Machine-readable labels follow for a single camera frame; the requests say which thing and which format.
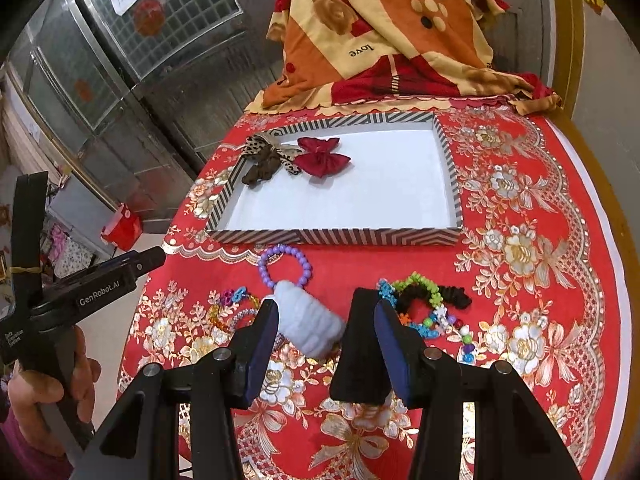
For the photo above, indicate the metal glass door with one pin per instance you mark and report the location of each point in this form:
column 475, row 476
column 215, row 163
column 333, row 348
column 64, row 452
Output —
column 200, row 60
column 520, row 20

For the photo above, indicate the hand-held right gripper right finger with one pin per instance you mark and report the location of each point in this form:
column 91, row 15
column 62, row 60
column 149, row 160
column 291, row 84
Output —
column 391, row 347

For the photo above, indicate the red satin bow hair clip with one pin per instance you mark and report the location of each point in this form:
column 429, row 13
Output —
column 320, row 157

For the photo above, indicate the red bag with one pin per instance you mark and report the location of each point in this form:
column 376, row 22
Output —
column 120, row 227

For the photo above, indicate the red floral tablecloth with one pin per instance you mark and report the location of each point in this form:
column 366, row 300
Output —
column 500, row 200

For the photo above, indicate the orange red patterned blanket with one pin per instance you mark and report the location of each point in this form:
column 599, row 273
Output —
column 400, row 35

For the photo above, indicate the person's left forearm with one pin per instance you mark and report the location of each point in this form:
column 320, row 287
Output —
column 25, row 450

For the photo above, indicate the patterned cloth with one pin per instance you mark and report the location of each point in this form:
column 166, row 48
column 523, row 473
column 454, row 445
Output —
column 70, row 255

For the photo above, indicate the white fluffy hair clip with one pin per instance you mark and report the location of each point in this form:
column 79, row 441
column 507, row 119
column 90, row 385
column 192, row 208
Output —
column 310, row 320

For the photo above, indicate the round red door decoration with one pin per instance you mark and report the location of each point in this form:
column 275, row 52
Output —
column 149, row 17

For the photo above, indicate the small red door decoration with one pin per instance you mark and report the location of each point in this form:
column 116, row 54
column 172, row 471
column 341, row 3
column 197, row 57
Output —
column 83, row 90

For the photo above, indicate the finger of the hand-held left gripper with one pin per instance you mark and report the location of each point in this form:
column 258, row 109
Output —
column 150, row 258

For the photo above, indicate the brown bear bow hair clip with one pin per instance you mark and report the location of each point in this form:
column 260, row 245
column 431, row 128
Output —
column 260, row 167

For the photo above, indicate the black scrunchie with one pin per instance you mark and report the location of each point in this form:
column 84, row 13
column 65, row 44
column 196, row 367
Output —
column 452, row 297

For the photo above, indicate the person's left hand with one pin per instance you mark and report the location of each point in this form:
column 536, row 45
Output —
column 82, row 370

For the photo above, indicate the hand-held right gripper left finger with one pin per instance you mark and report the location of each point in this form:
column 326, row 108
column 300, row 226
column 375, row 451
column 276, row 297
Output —
column 262, row 345

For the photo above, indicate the black velvet hair clip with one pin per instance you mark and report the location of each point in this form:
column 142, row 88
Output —
column 357, row 350

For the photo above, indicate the striped shallow tray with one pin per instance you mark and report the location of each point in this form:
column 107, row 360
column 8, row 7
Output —
column 350, row 185

